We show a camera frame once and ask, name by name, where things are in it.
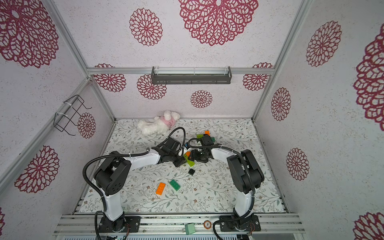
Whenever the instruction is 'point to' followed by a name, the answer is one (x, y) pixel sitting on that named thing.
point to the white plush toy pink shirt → (160, 125)
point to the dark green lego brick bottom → (175, 185)
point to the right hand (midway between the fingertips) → (191, 157)
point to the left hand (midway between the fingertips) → (183, 159)
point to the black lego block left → (191, 171)
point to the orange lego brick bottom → (160, 188)
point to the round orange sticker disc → (207, 224)
